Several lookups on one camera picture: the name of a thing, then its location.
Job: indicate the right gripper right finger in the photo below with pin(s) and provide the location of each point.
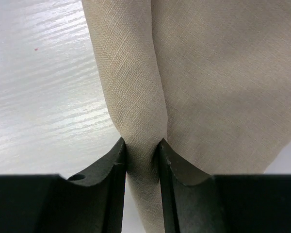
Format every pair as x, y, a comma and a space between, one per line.
194, 201

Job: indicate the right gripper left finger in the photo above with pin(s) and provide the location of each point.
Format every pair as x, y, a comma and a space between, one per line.
90, 201

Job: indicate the beige cloth napkin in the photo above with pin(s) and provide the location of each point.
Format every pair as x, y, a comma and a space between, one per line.
211, 77

